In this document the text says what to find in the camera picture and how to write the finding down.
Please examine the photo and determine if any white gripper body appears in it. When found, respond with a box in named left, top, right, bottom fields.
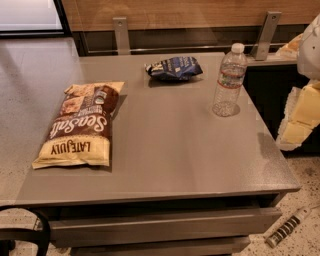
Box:
left=276, top=87, right=301, bottom=151

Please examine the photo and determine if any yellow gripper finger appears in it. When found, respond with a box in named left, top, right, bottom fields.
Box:
left=282, top=122, right=312, bottom=144
left=291, top=82, right=320, bottom=129

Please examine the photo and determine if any brown Late July chip bag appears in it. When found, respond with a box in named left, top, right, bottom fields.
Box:
left=32, top=82, right=124, bottom=169

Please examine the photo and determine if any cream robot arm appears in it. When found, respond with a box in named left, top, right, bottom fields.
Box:
left=276, top=14, right=320, bottom=151

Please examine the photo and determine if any yellow chip bag on counter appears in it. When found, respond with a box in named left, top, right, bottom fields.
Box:
left=276, top=34, right=303, bottom=59

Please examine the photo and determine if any dark blue chip bag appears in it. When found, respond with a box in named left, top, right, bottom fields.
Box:
left=145, top=56, right=203, bottom=81

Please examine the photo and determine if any clear plastic water bottle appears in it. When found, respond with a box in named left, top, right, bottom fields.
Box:
left=212, top=43, right=247, bottom=117

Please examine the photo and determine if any white power strip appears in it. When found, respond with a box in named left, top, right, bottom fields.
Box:
left=265, top=207, right=312, bottom=248

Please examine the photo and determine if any grey table drawer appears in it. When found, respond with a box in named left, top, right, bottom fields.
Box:
left=50, top=207, right=281, bottom=247

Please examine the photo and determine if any black chair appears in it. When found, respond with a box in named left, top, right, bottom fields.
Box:
left=0, top=207, right=51, bottom=256

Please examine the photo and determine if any right metal bracket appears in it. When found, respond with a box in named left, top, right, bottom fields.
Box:
left=251, top=11, right=282, bottom=61

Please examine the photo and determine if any metal bracket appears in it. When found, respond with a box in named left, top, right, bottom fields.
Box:
left=113, top=17, right=131, bottom=55
left=251, top=11, right=282, bottom=61

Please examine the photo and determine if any left metal bracket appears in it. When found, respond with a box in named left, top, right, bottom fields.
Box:
left=113, top=17, right=131, bottom=55

